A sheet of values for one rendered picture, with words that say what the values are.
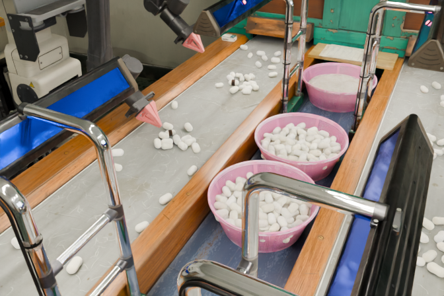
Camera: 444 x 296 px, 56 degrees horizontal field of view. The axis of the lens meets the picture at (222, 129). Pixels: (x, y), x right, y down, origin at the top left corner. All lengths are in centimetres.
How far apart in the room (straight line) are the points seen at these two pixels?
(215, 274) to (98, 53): 97
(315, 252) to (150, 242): 34
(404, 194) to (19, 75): 144
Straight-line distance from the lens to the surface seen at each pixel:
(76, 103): 79
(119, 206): 71
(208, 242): 104
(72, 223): 106
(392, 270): 46
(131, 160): 121
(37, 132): 74
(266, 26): 192
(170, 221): 97
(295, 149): 123
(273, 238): 95
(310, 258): 90
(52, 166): 121
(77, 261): 94
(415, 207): 57
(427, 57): 103
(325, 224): 97
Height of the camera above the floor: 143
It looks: 32 degrees down
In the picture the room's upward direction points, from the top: 2 degrees counter-clockwise
